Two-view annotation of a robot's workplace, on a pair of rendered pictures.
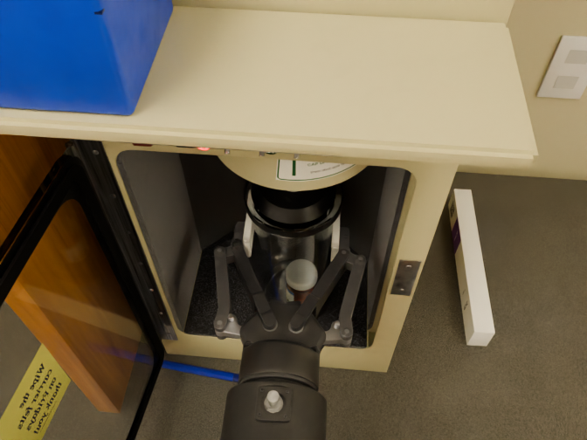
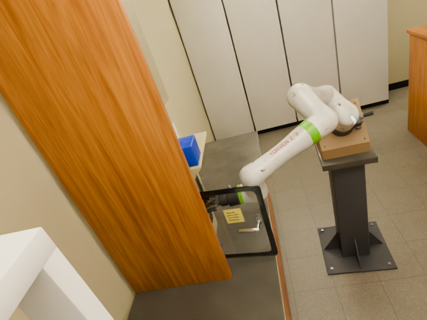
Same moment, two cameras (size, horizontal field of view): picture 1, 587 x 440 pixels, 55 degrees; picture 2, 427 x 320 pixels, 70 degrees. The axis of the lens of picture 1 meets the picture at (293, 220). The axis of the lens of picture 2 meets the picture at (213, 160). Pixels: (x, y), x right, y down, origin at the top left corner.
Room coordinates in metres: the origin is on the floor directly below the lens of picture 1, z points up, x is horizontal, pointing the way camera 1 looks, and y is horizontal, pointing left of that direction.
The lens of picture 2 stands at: (0.02, 1.20, 2.08)
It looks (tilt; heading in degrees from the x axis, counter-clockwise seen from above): 29 degrees down; 278
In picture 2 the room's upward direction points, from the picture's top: 19 degrees counter-clockwise
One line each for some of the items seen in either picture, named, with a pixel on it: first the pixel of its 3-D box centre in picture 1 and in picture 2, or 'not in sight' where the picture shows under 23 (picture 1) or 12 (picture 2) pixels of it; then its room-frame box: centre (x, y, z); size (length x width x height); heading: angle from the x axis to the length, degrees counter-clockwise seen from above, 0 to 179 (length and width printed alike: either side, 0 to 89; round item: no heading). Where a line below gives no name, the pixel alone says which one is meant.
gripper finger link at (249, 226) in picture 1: (250, 224); not in sight; (0.38, 0.05, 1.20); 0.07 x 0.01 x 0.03; 176
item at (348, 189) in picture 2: not in sight; (349, 205); (-0.57, -0.53, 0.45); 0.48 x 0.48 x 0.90; 81
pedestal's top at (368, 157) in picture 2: not in sight; (343, 151); (-0.57, -0.53, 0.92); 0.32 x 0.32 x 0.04; 81
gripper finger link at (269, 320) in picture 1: (253, 289); not in sight; (0.29, 0.04, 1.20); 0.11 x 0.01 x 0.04; 24
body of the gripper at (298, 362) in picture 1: (281, 347); not in sight; (0.23, 0.01, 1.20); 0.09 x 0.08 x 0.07; 176
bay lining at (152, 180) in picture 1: (281, 185); not in sight; (0.44, 0.01, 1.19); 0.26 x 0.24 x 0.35; 85
